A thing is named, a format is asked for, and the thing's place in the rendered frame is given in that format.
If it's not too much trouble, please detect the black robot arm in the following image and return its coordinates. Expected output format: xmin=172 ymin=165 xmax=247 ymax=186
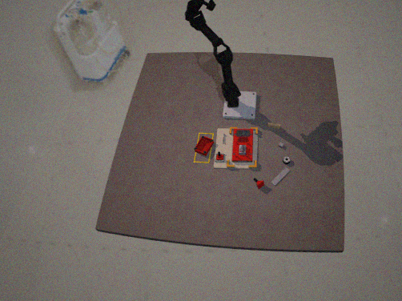
xmin=185 ymin=0 xmax=241 ymax=107

